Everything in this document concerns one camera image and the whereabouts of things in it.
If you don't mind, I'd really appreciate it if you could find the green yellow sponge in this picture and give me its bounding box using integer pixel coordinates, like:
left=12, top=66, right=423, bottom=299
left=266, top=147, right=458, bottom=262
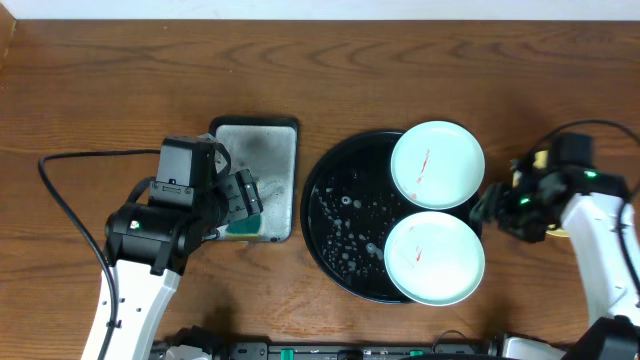
left=224, top=214, right=263, bottom=241

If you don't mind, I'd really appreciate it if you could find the light green plate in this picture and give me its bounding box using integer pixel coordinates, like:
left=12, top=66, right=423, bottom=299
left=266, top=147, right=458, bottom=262
left=390, top=121, right=485, bottom=210
left=383, top=211, right=486, bottom=306

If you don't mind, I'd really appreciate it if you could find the yellow plate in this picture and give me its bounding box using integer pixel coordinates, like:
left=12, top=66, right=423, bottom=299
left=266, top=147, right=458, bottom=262
left=546, top=226, right=569, bottom=238

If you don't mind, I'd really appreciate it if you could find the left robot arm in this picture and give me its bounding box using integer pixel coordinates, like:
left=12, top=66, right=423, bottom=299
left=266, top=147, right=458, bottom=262
left=82, top=169, right=262, bottom=359

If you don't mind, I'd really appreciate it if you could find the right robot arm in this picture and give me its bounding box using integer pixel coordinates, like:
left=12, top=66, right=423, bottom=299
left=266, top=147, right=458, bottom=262
left=470, top=165, right=639, bottom=359

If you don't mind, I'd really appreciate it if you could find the black rectangular soap tray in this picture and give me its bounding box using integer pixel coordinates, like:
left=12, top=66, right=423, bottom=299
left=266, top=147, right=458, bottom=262
left=209, top=115, right=298, bottom=242

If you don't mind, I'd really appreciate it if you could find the black round tray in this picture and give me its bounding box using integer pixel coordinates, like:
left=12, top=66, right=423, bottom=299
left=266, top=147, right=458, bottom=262
left=301, top=131, right=482, bottom=304

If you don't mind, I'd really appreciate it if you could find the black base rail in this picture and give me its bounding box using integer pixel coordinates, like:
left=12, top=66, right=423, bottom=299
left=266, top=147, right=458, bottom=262
left=149, top=327, right=571, bottom=360

